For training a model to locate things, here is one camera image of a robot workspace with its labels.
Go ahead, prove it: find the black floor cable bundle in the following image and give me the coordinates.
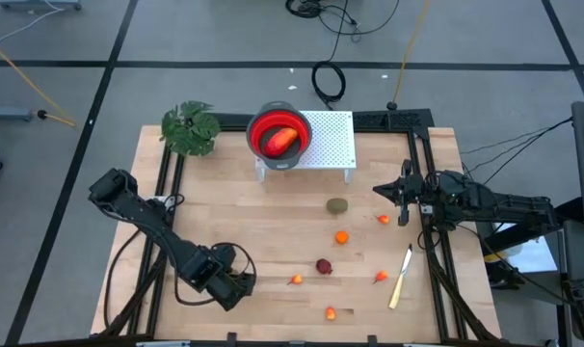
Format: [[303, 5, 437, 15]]
[[285, 0, 402, 38]]

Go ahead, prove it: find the thin black floor cable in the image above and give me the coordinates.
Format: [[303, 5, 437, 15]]
[[460, 115, 575, 184]]

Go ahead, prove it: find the black keyboard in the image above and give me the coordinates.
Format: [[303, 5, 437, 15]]
[[561, 277, 584, 343]]

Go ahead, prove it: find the knife with wooden handle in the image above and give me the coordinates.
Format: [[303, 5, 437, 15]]
[[387, 243, 413, 310]]

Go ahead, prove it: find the green plant in white pot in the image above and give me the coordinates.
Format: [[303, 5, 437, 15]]
[[159, 99, 222, 158]]

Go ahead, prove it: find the grey stand base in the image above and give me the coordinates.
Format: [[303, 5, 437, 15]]
[[0, 106, 36, 121], [0, 0, 84, 12]]

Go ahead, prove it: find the red toy fruit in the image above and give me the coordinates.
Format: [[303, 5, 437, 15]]
[[263, 126, 301, 158]]

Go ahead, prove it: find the olive green toy kiwi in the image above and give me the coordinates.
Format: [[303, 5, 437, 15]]
[[325, 197, 350, 216]]

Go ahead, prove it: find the white floor cable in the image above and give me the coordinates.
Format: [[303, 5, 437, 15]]
[[0, 7, 65, 47]]

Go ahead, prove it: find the red collapsible bowl grey rim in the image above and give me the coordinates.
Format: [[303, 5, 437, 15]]
[[246, 99, 314, 172]]

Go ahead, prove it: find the black coiled floor cable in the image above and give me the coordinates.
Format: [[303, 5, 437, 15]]
[[310, 0, 351, 111]]

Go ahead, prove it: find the black aluminium table frame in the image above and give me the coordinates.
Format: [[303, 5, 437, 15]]
[[98, 108, 503, 346]]

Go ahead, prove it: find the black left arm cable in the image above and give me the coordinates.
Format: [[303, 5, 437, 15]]
[[101, 226, 146, 334]]

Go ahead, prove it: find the white perforated shelf riser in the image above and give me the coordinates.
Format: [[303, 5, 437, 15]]
[[254, 110, 358, 184]]

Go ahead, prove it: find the yellow floor cable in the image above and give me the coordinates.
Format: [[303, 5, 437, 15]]
[[0, 37, 77, 129]]

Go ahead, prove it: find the yellow hanging cable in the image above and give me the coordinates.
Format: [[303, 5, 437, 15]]
[[386, 0, 431, 111]]

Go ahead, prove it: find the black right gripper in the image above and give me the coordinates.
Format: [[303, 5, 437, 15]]
[[372, 158, 438, 227]]

